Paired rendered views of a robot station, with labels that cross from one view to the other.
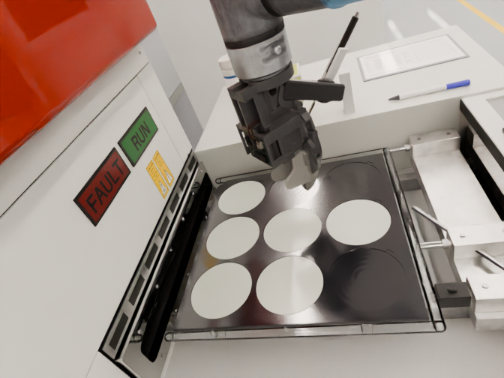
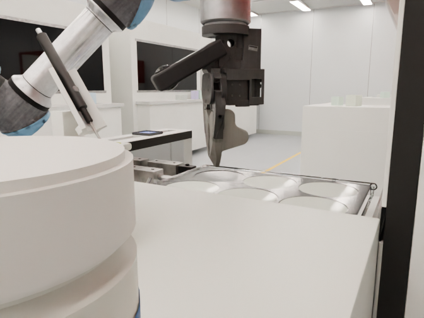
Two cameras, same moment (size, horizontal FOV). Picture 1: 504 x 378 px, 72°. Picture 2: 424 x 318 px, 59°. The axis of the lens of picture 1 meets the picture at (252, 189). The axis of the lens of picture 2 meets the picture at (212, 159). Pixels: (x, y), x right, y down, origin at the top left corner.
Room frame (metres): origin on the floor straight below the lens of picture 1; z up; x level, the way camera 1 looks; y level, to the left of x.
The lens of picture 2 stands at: (1.02, -0.01, 1.07)
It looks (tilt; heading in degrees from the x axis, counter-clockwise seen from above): 11 degrees down; 188
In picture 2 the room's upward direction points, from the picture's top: straight up
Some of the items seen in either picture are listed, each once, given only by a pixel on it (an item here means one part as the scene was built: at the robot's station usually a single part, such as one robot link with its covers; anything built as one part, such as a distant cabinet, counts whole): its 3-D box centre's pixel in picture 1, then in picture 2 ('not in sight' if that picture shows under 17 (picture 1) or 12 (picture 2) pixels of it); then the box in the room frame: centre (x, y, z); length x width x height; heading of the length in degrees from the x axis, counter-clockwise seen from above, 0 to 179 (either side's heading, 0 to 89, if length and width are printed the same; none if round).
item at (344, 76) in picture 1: (335, 81); (77, 126); (0.61, -0.23, 1.03); 0.06 x 0.04 x 0.13; 69
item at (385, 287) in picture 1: (292, 229); (247, 197); (0.42, -0.04, 0.90); 0.34 x 0.34 x 0.01; 69
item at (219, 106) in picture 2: not in sight; (216, 108); (0.46, -0.08, 1.04); 0.05 x 0.02 x 0.09; 21
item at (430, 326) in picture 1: (289, 332); (280, 175); (0.25, 0.03, 0.90); 0.37 x 0.01 x 0.01; 69
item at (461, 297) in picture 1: (451, 294); (187, 169); (0.22, -0.18, 0.90); 0.04 x 0.02 x 0.03; 69
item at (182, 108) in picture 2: not in sight; (156, 93); (-4.83, -1.71, 1.00); 1.80 x 1.08 x 2.00; 159
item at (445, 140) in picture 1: (433, 142); not in sight; (0.50, -0.35, 0.89); 0.08 x 0.03 x 0.03; 69
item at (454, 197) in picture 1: (462, 214); not in sight; (0.34, -0.29, 0.87); 0.36 x 0.08 x 0.03; 159
